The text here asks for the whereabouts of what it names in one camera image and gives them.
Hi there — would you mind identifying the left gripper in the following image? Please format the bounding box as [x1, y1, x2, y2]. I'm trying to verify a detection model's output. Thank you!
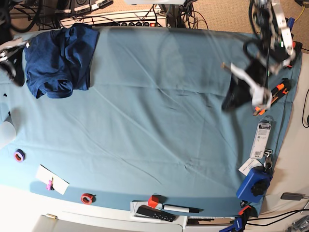
[222, 59, 267, 111]

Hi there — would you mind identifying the light blue table cloth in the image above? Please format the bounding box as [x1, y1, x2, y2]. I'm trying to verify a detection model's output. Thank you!
[0, 26, 303, 217]

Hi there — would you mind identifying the blue black clamp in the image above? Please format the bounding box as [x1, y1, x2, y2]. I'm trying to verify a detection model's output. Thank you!
[287, 17, 295, 31]
[219, 205, 257, 232]

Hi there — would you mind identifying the white label card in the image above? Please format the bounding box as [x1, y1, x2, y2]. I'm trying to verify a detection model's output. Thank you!
[239, 158, 262, 176]

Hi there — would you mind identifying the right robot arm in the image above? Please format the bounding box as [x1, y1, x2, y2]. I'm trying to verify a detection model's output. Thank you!
[0, 0, 29, 87]

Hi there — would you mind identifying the orange black utility knife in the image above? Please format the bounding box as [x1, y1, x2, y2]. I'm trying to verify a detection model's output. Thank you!
[253, 78, 291, 116]

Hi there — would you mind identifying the blue box with knob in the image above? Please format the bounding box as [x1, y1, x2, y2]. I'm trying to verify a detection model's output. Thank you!
[236, 167, 273, 203]

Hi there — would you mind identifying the white black marker pen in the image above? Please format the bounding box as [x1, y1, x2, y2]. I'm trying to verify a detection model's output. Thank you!
[162, 204, 203, 214]

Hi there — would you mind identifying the blue black clamp bottom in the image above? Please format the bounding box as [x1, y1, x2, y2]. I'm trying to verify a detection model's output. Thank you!
[219, 205, 257, 232]

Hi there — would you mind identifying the white paper card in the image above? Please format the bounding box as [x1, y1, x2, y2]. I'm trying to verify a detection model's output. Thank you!
[36, 165, 69, 195]

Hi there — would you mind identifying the red cube block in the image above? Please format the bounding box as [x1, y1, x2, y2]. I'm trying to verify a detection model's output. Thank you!
[147, 195, 159, 208]

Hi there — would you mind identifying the red tape roll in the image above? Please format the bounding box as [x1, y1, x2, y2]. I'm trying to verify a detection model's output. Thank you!
[81, 193, 96, 205]

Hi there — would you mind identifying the purple tape roll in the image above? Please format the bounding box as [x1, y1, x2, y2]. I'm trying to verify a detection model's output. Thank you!
[14, 149, 26, 162]

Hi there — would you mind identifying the blue black clamp top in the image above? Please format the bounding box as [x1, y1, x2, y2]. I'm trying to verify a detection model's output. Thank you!
[287, 17, 295, 31]

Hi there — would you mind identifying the dark blue t-shirt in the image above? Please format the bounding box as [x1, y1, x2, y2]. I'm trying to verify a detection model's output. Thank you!
[24, 23, 99, 99]

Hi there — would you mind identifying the black remote control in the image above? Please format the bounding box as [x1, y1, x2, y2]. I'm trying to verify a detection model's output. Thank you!
[136, 205, 176, 222]

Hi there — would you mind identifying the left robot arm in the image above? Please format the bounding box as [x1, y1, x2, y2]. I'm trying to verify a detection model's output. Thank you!
[222, 0, 296, 112]

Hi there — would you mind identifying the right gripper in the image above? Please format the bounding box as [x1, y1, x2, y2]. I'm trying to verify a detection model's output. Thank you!
[0, 37, 29, 87]

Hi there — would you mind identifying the white power strip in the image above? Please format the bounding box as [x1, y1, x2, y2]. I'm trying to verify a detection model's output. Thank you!
[60, 9, 167, 28]

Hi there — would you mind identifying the small pink toy figure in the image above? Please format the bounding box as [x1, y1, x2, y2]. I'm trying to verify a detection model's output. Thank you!
[46, 178, 54, 191]

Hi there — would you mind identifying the clear blister retail package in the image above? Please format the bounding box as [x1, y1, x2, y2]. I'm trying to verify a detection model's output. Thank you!
[250, 116, 272, 159]

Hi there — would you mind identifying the black phone device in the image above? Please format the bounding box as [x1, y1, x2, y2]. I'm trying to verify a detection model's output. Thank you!
[281, 192, 303, 201]

